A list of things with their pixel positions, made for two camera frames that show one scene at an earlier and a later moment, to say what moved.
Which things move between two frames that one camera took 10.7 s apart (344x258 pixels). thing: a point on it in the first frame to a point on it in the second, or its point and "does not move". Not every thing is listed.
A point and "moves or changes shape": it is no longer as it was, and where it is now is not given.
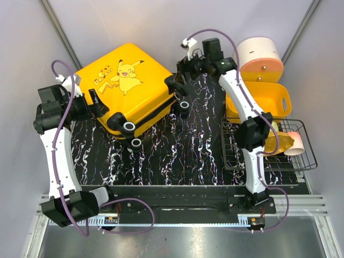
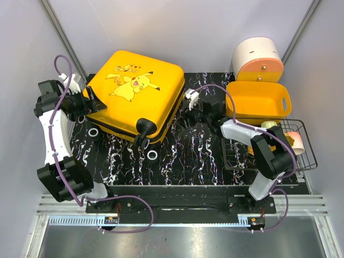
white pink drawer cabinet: x=260 y=60 does not move
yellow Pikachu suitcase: x=138 y=92 moves or changes shape
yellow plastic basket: x=272 y=98 does not move
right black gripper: x=184 y=66 to x=188 y=115
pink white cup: x=298 y=147 does not move
